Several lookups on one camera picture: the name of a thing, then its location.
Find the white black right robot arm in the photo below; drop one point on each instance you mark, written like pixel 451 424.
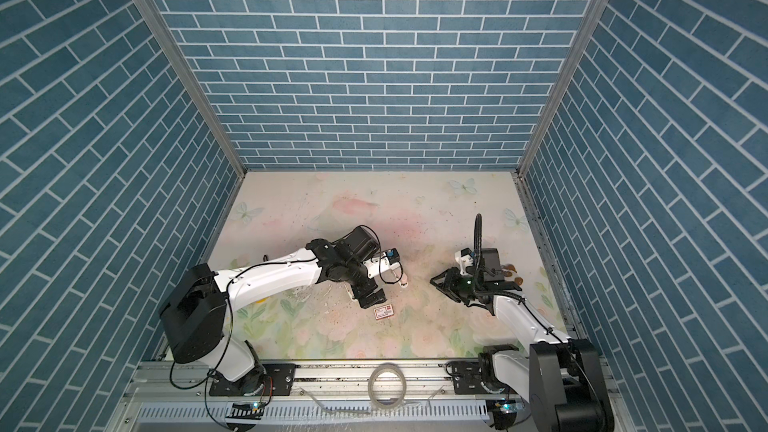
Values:
pixel 560 378

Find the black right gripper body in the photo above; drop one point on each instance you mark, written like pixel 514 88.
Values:
pixel 465 288

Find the aluminium corner post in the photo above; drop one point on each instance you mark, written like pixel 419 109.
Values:
pixel 172 51
pixel 593 13

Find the red staple box sleeve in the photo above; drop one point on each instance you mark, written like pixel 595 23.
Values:
pixel 384 312

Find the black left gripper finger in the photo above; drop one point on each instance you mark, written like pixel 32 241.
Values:
pixel 377 297
pixel 365 302

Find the coiled clear tube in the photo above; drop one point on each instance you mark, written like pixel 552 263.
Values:
pixel 387 387

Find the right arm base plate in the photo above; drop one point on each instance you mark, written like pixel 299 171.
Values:
pixel 466 377

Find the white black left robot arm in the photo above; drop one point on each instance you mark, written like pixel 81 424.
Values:
pixel 198 314

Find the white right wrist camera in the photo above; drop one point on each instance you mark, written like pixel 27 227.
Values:
pixel 465 260

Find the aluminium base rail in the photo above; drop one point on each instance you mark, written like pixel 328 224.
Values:
pixel 325 393

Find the brown white plush toy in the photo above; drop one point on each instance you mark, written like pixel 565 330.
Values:
pixel 511 275

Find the aluminium corner post left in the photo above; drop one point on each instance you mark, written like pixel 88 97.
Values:
pixel 172 51

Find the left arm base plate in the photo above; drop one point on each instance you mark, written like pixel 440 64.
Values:
pixel 270 379

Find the aluminium corner post right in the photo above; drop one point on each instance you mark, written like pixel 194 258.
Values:
pixel 593 13

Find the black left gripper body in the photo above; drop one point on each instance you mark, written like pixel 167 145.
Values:
pixel 363 283

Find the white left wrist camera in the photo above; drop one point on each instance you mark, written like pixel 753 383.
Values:
pixel 385 263

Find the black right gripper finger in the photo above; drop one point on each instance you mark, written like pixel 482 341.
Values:
pixel 452 274
pixel 446 288

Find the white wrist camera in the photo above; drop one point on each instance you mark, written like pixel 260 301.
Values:
pixel 385 263
pixel 465 260

